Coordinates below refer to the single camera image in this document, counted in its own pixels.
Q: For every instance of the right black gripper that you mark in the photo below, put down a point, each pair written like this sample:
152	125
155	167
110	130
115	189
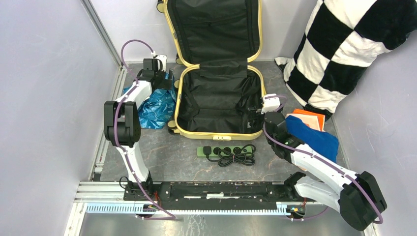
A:
254	113

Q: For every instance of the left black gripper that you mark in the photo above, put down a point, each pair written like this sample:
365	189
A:
166	84

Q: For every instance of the green power strip with cable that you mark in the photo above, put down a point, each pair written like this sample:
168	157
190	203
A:
226	156

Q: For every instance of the orange white towel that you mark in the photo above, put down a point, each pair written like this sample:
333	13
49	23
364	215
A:
313	120

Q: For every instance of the blue cloth garment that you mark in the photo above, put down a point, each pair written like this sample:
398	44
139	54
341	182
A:
322	142

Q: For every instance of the yellow hard-shell suitcase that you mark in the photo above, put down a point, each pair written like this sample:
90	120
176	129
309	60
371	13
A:
216	41

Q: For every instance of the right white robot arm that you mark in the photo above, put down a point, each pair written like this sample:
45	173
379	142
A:
356	197

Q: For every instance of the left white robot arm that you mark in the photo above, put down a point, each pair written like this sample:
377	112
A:
122	129

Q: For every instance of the black white checkered blanket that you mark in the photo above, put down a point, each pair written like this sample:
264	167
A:
341	40

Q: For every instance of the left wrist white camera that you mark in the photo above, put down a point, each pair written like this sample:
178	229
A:
161	61

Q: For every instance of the wrist white camera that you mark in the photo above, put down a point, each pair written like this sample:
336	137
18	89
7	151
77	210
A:
271	103
161	61

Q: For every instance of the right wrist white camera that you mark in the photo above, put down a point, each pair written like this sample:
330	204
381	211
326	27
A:
271	103

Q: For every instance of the aluminium frame rail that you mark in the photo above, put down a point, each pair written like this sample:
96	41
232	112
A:
102	31

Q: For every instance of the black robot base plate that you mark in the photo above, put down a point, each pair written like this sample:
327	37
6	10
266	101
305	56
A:
213	195

